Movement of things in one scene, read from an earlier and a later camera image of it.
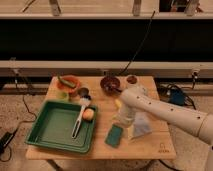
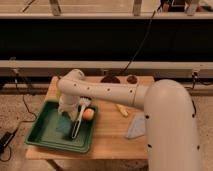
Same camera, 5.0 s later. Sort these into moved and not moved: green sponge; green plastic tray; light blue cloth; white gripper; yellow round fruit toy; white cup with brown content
Moved: green sponge; white gripper
Not moved: light blue cloth; white cup with brown content; yellow round fruit toy; green plastic tray
